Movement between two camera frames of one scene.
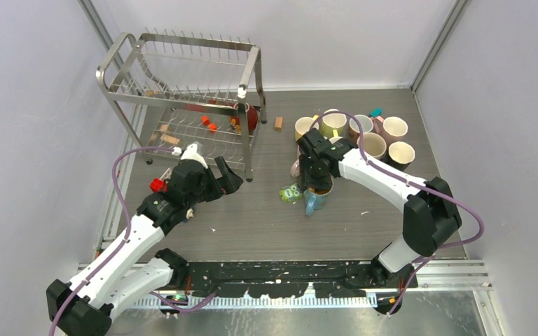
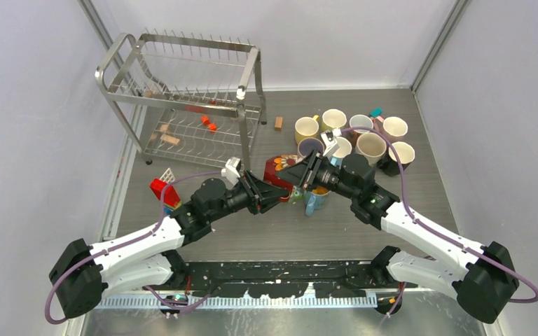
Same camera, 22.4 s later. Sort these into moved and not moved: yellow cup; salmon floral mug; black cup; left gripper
Moved: left gripper
Not moved: black cup; yellow cup; salmon floral mug
